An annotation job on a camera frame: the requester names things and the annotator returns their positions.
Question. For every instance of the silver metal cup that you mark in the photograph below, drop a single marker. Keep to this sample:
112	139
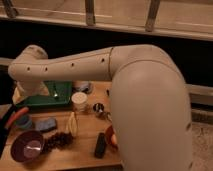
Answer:
98	108
109	116

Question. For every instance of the silver spoon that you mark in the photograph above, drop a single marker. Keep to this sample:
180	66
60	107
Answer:
55	94

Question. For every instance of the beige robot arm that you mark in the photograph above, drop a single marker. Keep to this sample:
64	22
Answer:
149	100

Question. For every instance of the blue sponge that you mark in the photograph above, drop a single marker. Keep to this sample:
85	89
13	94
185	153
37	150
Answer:
46	125

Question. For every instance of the red bowl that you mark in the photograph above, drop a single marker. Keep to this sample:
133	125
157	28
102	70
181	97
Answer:
108	133

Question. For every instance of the blue cup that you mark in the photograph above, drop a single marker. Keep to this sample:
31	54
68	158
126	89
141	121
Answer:
24	122

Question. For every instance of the yellow banana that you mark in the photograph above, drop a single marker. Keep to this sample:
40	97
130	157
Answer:
72	126

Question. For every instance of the green plastic tray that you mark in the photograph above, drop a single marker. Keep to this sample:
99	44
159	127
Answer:
64	90

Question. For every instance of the dark grape bunch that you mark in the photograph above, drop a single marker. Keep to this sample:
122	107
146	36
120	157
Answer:
58	140

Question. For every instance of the white cylindrical container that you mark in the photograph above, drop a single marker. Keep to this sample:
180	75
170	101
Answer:
79	100

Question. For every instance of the purple bowl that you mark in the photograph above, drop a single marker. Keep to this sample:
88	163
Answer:
27	146

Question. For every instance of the orange ball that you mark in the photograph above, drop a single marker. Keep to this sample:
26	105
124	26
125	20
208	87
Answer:
114	140

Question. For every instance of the grey blue cloth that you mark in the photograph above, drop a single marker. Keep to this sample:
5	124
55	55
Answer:
83	86

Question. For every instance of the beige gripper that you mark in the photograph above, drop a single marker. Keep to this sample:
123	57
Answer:
24	90

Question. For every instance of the black remote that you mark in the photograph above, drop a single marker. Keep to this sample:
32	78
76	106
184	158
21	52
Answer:
100	146

